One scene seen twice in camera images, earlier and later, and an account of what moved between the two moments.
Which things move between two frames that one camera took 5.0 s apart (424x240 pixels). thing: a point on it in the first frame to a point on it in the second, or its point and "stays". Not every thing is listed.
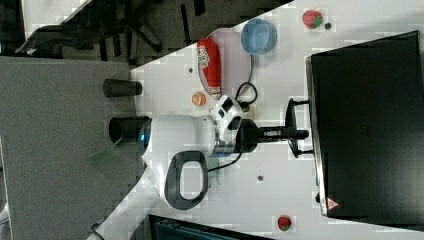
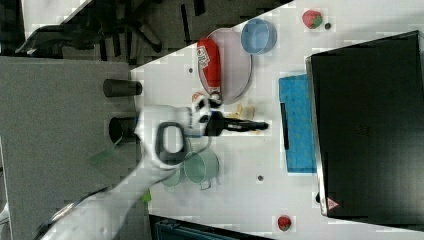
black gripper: (249, 135) to (217, 123)
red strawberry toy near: (284, 223) stays
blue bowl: (258, 36) stays
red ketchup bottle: (209, 60) stays
